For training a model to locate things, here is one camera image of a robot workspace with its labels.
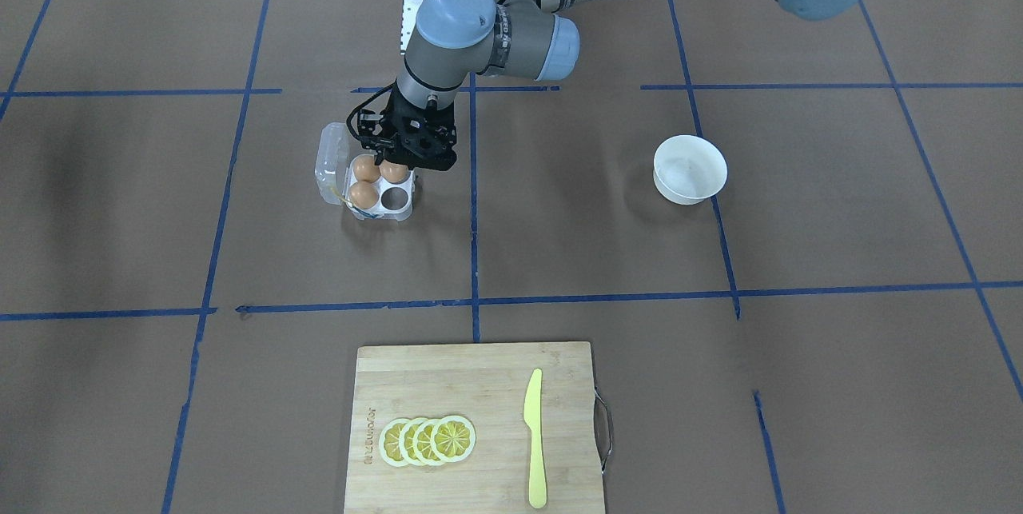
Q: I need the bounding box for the brown egg in box rear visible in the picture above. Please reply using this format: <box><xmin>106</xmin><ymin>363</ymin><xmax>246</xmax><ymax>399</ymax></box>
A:
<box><xmin>350</xmin><ymin>154</ymin><xmax>381</xmax><ymax>184</ymax></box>

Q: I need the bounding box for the bamboo cutting board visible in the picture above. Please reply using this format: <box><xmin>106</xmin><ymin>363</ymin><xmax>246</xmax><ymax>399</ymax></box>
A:
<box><xmin>343</xmin><ymin>341</ymin><xmax>606</xmax><ymax>513</ymax></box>

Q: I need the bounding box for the brown egg in box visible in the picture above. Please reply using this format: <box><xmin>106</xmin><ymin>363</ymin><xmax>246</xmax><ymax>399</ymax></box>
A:
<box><xmin>347</xmin><ymin>181</ymin><xmax>380</xmax><ymax>211</ymax></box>
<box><xmin>350</xmin><ymin>154</ymin><xmax>381</xmax><ymax>184</ymax></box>

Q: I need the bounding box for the clear plastic egg box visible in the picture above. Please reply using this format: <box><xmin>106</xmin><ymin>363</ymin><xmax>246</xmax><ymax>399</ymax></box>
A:
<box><xmin>313</xmin><ymin>123</ymin><xmax>416</xmax><ymax>221</ymax></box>

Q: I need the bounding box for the brown egg in box front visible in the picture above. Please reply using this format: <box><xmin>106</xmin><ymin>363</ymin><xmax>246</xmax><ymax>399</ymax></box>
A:
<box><xmin>347</xmin><ymin>181</ymin><xmax>380</xmax><ymax>211</ymax></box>

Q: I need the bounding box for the yellow plastic knife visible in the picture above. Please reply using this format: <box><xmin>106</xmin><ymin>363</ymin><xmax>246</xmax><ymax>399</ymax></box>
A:
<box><xmin>523</xmin><ymin>368</ymin><xmax>547</xmax><ymax>510</ymax></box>

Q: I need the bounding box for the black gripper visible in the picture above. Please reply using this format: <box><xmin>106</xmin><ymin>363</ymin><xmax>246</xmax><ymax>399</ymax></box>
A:
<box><xmin>373</xmin><ymin>90</ymin><xmax>457</xmax><ymax>171</ymax></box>

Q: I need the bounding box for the white ceramic bowl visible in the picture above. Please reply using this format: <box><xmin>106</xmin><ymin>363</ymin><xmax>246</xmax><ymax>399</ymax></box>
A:
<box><xmin>651</xmin><ymin>135</ymin><xmax>728</xmax><ymax>205</ymax></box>

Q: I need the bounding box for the lemon slice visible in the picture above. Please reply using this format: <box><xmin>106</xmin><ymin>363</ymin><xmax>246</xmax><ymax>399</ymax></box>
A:
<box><xmin>379</xmin><ymin>418</ymin><xmax>409</xmax><ymax>468</ymax></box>
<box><xmin>430</xmin><ymin>415</ymin><xmax>476</xmax><ymax>464</ymax></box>
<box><xmin>398</xmin><ymin>416</ymin><xmax>425</xmax><ymax>467</ymax></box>
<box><xmin>412</xmin><ymin>419</ymin><xmax>444</xmax><ymax>466</ymax></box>

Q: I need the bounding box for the brown egg from bowl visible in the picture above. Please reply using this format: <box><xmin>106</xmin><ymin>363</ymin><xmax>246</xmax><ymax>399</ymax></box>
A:
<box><xmin>379</xmin><ymin>161</ymin><xmax>412</xmax><ymax>184</ymax></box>

